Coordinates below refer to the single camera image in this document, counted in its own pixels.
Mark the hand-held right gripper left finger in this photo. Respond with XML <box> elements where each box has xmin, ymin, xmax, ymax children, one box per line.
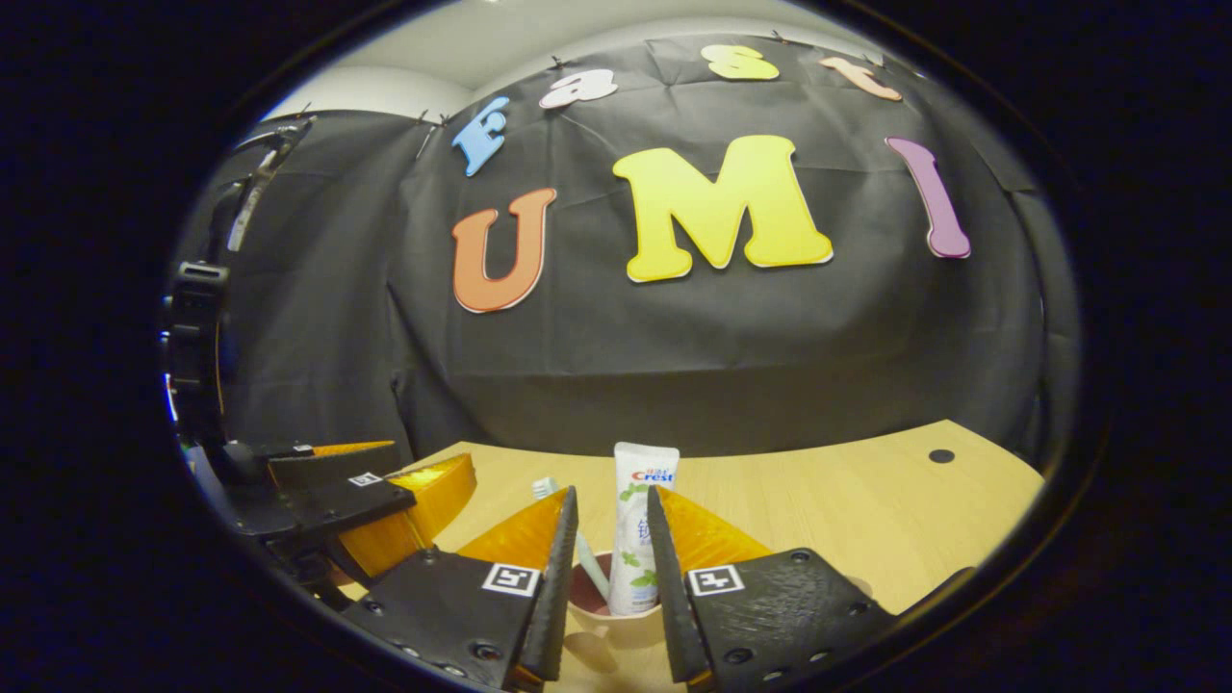
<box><xmin>342</xmin><ymin>485</ymin><xmax>581</xmax><ymax>690</ymax></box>

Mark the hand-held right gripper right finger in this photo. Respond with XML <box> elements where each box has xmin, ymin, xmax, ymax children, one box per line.
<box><xmin>646</xmin><ymin>485</ymin><xmax>902</xmax><ymax>690</ymax></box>

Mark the mint green toothbrush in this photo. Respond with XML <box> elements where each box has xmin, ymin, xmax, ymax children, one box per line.
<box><xmin>532</xmin><ymin>476</ymin><xmax>612</xmax><ymax>603</ymax></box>

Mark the beige cup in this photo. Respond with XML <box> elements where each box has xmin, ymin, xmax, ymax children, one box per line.
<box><xmin>561</xmin><ymin>549</ymin><xmax>677</xmax><ymax>675</ymax></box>

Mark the white toothpaste tube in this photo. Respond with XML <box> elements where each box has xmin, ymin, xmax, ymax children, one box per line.
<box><xmin>608</xmin><ymin>442</ymin><xmax>680</xmax><ymax>617</ymax></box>

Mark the wooden desktop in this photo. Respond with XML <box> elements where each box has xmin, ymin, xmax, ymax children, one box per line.
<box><xmin>327</xmin><ymin>419</ymin><xmax>1046</xmax><ymax>693</ymax></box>

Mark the black backdrop cloth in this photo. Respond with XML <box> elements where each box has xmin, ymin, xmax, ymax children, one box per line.
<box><xmin>173</xmin><ymin>34</ymin><xmax>1084</xmax><ymax>465</ymax></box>

